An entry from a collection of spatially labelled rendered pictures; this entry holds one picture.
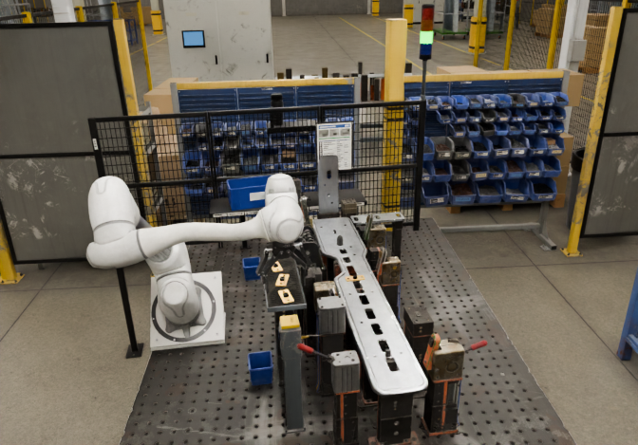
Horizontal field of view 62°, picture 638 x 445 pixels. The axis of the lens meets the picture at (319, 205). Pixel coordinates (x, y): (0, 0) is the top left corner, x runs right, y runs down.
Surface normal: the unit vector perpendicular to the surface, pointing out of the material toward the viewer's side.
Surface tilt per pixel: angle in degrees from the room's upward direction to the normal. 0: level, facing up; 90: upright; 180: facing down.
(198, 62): 90
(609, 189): 91
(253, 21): 90
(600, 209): 91
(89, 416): 0
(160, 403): 0
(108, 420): 0
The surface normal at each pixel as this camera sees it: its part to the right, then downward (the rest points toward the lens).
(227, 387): -0.02, -0.92
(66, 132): 0.04, 0.42
